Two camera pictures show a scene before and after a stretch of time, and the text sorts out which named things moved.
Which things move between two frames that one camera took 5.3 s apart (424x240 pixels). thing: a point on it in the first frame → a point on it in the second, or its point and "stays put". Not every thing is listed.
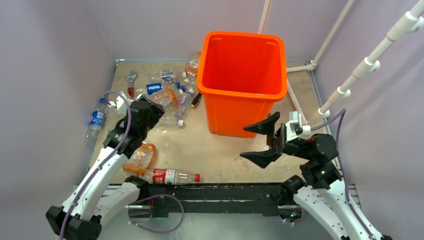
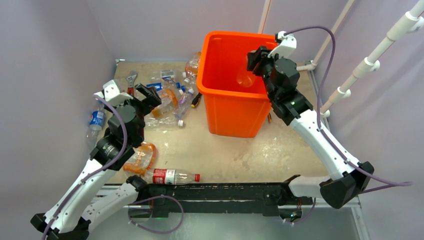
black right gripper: x=275 y=141 → x=260 y=56
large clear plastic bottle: x=168 y=120 stays put
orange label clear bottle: x=168 y=98 stays put
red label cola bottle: x=170 y=176 stays put
